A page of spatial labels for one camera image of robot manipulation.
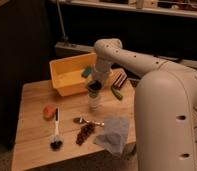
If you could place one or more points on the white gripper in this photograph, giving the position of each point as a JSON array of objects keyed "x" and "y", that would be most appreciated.
[{"x": 99, "y": 76}]

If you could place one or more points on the dark green cup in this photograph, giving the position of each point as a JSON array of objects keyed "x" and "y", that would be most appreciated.
[{"x": 94, "y": 87}]

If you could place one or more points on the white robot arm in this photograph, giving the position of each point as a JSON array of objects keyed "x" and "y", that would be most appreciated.
[{"x": 164, "y": 100}]

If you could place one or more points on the teal sponge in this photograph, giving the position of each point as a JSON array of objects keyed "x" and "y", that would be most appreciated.
[{"x": 86, "y": 72}]

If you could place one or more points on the dark striped rack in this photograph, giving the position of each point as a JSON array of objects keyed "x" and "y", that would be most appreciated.
[{"x": 119, "y": 81}]

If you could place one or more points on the green vegetable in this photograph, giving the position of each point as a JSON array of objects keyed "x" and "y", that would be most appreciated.
[{"x": 116, "y": 93}]

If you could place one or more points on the white cup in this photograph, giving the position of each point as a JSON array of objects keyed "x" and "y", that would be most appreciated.
[{"x": 94, "y": 100}]

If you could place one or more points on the yellow plastic bin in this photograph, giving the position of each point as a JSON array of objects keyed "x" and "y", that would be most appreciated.
[{"x": 66, "y": 73}]

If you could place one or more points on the white shelf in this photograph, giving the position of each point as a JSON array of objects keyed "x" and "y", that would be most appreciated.
[{"x": 63, "y": 49}]

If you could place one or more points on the metal pole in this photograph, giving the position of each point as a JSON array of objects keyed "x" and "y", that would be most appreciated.
[{"x": 64, "y": 36}]

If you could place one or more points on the metal spoon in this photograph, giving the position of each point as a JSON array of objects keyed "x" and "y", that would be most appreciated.
[{"x": 81, "y": 120}]

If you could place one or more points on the bunch of dark grapes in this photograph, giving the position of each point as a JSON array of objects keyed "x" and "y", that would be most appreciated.
[{"x": 85, "y": 132}]

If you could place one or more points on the grey cloth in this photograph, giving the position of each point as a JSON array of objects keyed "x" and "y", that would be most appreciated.
[{"x": 114, "y": 135}]

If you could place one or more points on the orange round fruit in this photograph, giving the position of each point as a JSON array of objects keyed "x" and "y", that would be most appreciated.
[{"x": 49, "y": 112}]

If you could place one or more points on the wooden table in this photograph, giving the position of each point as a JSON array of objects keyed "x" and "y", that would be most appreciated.
[{"x": 46, "y": 132}]

